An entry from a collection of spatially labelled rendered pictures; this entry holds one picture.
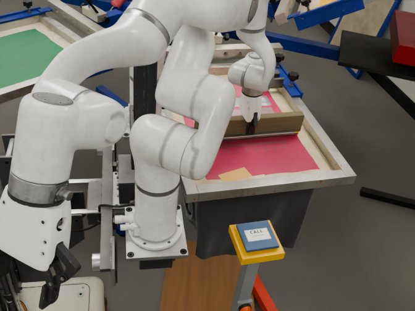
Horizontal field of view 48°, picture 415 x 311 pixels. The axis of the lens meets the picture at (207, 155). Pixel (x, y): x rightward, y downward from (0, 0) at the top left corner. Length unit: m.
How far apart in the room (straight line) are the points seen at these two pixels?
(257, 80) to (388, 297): 1.57
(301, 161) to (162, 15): 1.05
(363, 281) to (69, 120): 2.24
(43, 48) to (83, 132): 1.65
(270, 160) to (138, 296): 1.06
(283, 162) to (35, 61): 1.15
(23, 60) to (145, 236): 1.28
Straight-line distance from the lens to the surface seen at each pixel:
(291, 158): 1.68
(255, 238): 1.35
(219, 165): 1.59
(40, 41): 2.33
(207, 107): 0.86
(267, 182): 1.50
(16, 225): 0.68
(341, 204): 3.02
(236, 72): 1.46
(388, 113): 4.06
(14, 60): 2.18
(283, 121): 1.72
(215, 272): 2.45
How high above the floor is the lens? 1.98
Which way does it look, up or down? 39 degrees down
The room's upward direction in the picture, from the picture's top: 7 degrees clockwise
